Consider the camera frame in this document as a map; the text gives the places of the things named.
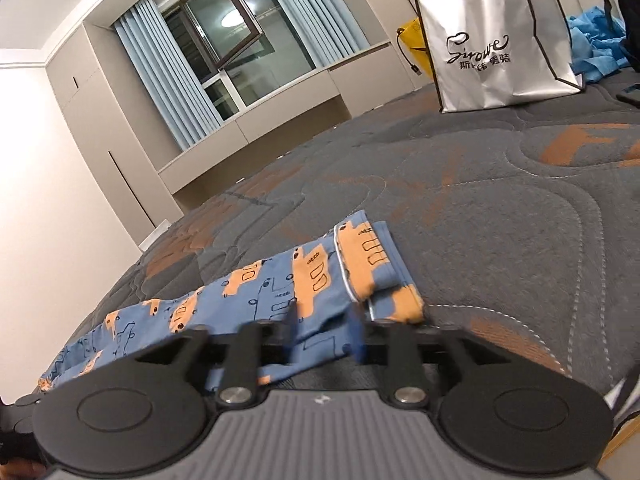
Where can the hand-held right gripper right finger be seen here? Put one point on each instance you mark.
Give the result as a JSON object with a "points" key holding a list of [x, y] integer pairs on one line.
{"points": [[356, 340]]}

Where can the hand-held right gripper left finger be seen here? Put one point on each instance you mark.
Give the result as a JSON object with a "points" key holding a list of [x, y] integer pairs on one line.
{"points": [[292, 321]]}

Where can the blue pants with orange print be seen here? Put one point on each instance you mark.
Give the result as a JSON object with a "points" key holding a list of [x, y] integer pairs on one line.
{"points": [[280, 285]]}

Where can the white paper sheet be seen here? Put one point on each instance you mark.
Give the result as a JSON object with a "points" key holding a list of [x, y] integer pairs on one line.
{"points": [[150, 234]]}

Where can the grey quilted mattress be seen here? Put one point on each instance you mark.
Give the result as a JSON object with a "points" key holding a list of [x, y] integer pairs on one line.
{"points": [[500, 220]]}

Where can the beige window bench cabinet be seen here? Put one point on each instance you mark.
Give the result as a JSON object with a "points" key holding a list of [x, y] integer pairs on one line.
{"points": [[280, 110]]}

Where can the beige wardrobe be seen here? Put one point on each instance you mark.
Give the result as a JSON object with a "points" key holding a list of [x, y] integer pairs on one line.
{"points": [[100, 130]]}

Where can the light blue curtain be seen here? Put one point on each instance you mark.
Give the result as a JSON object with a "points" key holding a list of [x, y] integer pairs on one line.
{"points": [[165, 75], [310, 5]]}

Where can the yellow bag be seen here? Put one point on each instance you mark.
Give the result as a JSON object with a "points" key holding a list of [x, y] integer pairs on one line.
{"points": [[417, 45]]}

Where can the white shopping bag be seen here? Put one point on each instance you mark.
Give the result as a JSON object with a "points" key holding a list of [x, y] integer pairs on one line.
{"points": [[500, 20]]}

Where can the blue cloth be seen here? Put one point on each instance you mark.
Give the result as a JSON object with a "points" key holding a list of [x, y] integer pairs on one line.
{"points": [[595, 45]]}

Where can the dark clothing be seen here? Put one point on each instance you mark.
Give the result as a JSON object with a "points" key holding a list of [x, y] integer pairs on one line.
{"points": [[627, 5]]}

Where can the window with dark frame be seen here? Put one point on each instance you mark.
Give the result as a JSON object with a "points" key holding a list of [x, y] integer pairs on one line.
{"points": [[240, 40]]}

